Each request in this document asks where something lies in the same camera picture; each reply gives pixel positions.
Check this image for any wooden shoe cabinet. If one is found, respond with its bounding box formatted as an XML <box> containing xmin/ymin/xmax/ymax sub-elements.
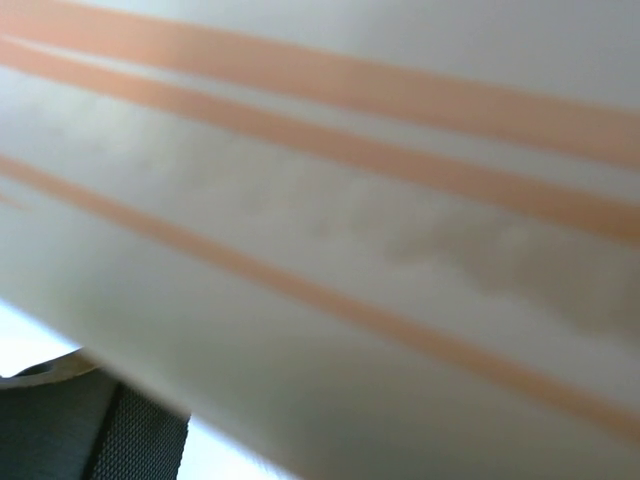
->
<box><xmin>1</xmin><ymin>1</ymin><xmax>639</xmax><ymax>479</ymax></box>

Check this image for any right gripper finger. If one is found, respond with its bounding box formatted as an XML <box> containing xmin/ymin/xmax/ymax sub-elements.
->
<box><xmin>1</xmin><ymin>350</ymin><xmax>189</xmax><ymax>480</ymax></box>

